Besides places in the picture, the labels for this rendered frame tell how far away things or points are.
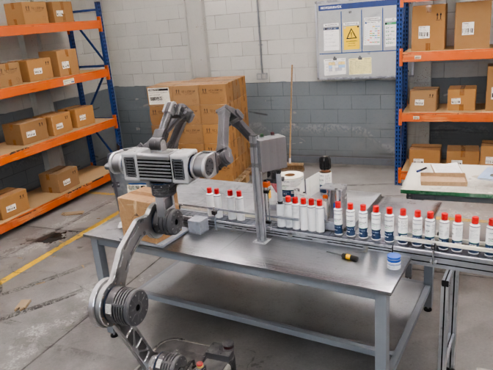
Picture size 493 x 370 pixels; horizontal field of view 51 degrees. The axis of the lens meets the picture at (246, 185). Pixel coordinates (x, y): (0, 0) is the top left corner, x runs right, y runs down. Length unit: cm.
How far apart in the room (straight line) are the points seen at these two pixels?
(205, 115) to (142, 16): 261
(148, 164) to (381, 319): 142
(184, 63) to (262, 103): 141
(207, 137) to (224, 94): 61
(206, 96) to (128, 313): 440
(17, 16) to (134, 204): 399
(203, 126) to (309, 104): 177
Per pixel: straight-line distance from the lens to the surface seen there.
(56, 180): 706
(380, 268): 287
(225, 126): 292
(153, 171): 271
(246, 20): 784
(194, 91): 661
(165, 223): 277
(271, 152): 301
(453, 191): 415
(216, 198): 344
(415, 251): 299
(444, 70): 727
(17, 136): 670
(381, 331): 282
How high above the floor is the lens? 215
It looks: 18 degrees down
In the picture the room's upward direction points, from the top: 5 degrees counter-clockwise
